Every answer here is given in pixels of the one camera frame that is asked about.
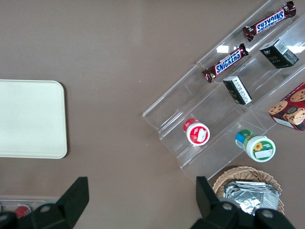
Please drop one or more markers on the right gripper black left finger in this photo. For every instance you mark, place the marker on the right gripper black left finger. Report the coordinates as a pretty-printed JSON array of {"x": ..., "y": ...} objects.
[{"x": 76, "y": 200}]

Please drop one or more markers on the foil container stack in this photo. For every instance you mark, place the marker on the foil container stack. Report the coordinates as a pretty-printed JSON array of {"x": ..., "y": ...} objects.
[{"x": 252, "y": 193}]

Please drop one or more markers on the cream rectangular tray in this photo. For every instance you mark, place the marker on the cream rectangular tray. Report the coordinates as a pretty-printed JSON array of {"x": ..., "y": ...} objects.
[{"x": 31, "y": 119}]

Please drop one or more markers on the clear acrylic stepped display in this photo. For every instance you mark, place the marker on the clear acrylic stepped display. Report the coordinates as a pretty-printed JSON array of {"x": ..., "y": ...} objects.
[{"x": 209, "y": 102}]

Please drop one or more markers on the green lid cup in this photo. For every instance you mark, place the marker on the green lid cup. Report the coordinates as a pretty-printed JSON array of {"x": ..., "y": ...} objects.
[{"x": 257, "y": 146}]

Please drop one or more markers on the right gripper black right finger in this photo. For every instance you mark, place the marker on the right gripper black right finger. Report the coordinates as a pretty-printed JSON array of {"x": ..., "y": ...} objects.
[{"x": 207, "y": 202}]

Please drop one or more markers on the light wicker basket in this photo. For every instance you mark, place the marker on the light wicker basket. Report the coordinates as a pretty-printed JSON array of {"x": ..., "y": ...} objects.
[{"x": 238, "y": 173}]

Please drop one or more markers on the red cola bottle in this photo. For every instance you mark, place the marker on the red cola bottle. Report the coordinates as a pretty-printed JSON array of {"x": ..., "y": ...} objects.
[{"x": 22, "y": 211}]

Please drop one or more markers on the red cookie box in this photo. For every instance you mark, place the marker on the red cookie box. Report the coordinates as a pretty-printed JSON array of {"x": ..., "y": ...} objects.
[{"x": 290, "y": 109}]

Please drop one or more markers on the Snickers chocolate bar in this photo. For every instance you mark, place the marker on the Snickers chocolate bar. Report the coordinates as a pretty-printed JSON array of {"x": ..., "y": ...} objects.
[
  {"x": 269, "y": 21},
  {"x": 226, "y": 63}
]

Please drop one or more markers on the red lid cup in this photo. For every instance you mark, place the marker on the red lid cup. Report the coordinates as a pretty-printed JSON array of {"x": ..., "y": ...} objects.
[{"x": 197, "y": 133}]

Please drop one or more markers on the small black box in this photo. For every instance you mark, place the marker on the small black box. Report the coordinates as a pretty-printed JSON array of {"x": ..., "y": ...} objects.
[
  {"x": 278, "y": 55},
  {"x": 238, "y": 90}
]

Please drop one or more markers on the clear acrylic bottle rack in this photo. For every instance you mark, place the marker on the clear acrylic bottle rack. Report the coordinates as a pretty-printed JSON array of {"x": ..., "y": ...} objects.
[{"x": 23, "y": 201}]

